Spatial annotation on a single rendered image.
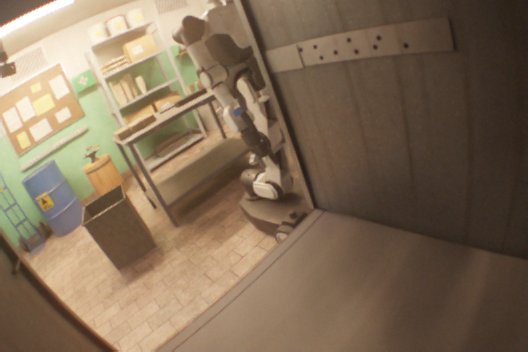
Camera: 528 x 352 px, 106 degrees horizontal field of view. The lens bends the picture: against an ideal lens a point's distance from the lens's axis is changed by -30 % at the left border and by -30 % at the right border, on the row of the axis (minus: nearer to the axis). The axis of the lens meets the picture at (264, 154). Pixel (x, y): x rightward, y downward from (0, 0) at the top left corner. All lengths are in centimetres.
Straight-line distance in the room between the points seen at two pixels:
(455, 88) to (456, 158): 9
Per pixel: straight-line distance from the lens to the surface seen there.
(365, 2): 34
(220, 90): 136
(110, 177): 390
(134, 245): 242
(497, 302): 42
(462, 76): 33
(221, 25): 141
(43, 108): 442
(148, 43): 431
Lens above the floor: 120
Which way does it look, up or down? 23 degrees down
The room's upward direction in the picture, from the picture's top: 22 degrees counter-clockwise
